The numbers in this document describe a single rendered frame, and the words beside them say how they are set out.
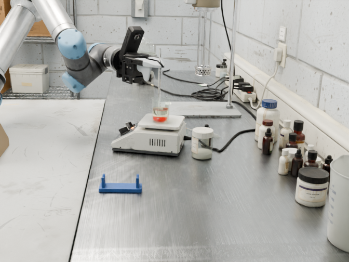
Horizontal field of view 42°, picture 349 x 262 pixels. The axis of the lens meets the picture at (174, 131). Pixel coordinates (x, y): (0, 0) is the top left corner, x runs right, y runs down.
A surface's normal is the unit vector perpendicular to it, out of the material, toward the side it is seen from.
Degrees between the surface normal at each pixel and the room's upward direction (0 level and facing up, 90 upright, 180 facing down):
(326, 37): 90
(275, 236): 0
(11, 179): 0
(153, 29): 90
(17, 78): 93
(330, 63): 90
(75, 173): 0
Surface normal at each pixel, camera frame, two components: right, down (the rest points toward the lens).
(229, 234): 0.03, -0.95
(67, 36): 0.00, -0.45
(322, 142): -1.00, 0.00
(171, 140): -0.18, 0.30
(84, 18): 0.09, 0.31
